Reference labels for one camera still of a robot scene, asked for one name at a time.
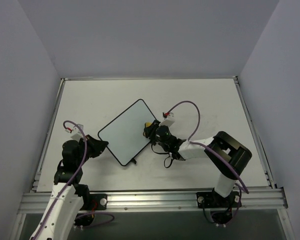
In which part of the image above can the yellow bone-shaped eraser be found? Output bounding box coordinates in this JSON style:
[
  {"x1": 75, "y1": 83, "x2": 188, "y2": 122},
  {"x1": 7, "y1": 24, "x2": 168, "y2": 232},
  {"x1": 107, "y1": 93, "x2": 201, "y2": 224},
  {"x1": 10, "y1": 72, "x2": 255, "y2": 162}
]
[{"x1": 143, "y1": 122, "x2": 152, "y2": 137}]

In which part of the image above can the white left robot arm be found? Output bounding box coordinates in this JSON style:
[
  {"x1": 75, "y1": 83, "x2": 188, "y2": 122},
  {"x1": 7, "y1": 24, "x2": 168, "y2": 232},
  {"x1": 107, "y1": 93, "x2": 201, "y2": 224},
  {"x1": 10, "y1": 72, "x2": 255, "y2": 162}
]
[{"x1": 30, "y1": 135, "x2": 109, "y2": 240}]

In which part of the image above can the black-framed whiteboard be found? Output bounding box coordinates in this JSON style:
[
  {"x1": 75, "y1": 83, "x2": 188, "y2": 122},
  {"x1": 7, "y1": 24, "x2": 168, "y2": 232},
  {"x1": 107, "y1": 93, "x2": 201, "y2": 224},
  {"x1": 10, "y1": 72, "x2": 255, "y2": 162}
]
[{"x1": 97, "y1": 99, "x2": 156, "y2": 167}]

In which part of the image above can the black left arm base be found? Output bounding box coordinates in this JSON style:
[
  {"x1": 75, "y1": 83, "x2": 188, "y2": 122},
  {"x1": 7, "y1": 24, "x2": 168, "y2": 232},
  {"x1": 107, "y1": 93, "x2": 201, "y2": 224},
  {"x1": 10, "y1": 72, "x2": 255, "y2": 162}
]
[{"x1": 74, "y1": 193, "x2": 108, "y2": 227}]

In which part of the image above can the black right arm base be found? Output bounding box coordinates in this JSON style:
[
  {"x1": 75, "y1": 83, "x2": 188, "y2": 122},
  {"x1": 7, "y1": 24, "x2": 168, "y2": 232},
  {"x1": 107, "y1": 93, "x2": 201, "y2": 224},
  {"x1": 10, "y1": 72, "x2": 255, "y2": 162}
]
[{"x1": 196, "y1": 189, "x2": 242, "y2": 228}]

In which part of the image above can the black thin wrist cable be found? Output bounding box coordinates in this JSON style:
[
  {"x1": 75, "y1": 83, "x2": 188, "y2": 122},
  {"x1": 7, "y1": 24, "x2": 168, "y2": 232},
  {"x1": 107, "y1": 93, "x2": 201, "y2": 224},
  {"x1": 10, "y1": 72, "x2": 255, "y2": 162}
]
[{"x1": 150, "y1": 142, "x2": 181, "y2": 169}]

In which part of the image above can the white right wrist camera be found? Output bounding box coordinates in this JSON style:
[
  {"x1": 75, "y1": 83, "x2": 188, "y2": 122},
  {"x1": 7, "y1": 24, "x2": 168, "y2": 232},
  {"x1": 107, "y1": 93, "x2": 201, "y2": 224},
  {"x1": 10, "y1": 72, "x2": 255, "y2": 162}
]
[{"x1": 159, "y1": 112, "x2": 175, "y2": 127}]

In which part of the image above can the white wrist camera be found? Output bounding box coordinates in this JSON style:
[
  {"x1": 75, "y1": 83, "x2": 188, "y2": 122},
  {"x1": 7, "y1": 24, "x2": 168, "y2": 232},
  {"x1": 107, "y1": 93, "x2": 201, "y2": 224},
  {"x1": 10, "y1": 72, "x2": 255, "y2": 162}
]
[
  {"x1": 65, "y1": 126, "x2": 83, "y2": 142},
  {"x1": 159, "y1": 112, "x2": 175, "y2": 127}
]

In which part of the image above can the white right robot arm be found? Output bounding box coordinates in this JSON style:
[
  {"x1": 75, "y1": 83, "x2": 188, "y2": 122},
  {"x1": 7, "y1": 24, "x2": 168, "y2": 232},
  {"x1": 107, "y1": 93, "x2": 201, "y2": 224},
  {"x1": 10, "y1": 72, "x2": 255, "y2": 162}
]
[{"x1": 143, "y1": 120, "x2": 252, "y2": 207}]

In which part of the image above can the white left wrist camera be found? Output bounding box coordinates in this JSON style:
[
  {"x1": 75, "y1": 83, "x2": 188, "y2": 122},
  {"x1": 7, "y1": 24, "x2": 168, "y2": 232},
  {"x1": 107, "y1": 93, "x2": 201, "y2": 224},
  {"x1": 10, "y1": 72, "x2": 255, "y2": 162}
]
[{"x1": 65, "y1": 126, "x2": 83, "y2": 142}]

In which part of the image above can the aluminium front frame rail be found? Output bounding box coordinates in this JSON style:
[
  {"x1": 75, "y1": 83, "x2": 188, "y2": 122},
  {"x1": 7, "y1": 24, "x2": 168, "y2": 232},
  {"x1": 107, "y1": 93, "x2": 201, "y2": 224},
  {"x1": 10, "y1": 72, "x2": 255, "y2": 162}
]
[{"x1": 17, "y1": 187, "x2": 288, "y2": 214}]

